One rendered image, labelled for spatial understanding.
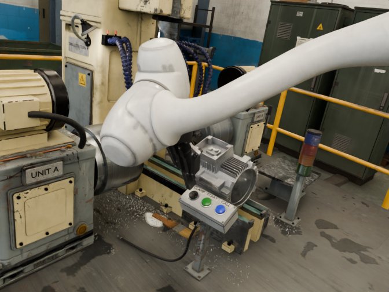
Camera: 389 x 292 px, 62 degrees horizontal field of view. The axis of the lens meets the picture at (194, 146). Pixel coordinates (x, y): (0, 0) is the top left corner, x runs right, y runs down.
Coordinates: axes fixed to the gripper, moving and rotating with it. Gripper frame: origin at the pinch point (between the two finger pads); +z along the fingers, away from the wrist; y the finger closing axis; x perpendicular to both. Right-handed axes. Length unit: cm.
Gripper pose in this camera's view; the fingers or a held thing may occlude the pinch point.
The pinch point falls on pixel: (189, 178)
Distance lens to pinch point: 94.2
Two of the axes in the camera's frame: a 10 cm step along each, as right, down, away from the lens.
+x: -6.3, 5.9, -5.1
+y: -7.6, -3.3, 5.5
